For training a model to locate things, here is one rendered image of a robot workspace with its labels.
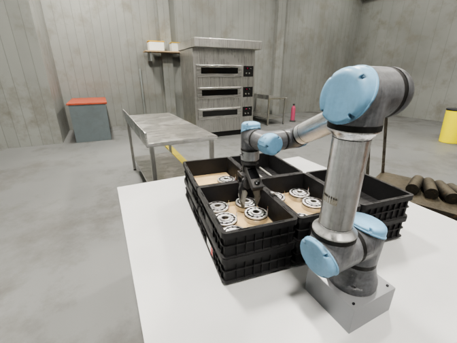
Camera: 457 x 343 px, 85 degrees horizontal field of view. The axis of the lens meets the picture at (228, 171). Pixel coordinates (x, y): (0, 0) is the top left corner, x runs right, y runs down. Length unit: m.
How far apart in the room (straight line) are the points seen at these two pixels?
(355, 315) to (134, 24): 8.01
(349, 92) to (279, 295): 0.71
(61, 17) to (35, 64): 1.99
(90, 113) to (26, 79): 1.23
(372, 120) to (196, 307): 0.76
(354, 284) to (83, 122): 6.13
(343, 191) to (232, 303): 0.54
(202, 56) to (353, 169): 5.45
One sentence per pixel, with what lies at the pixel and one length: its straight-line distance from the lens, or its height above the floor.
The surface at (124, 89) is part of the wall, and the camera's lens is 8.10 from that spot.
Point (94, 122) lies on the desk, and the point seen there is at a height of 0.43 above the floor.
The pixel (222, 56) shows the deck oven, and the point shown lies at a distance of 6.10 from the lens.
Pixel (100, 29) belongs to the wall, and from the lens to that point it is 8.15.
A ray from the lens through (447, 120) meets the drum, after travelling 7.38.
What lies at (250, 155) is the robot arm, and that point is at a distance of 0.98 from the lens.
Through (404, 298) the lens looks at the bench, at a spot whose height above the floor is 0.70.
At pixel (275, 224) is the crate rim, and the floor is 0.93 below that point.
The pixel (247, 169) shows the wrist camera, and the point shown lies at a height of 1.07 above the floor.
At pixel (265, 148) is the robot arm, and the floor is 1.19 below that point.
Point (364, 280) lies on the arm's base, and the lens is 0.91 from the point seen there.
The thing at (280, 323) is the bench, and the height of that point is 0.70.
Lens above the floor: 1.43
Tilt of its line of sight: 21 degrees down
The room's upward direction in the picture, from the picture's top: straight up
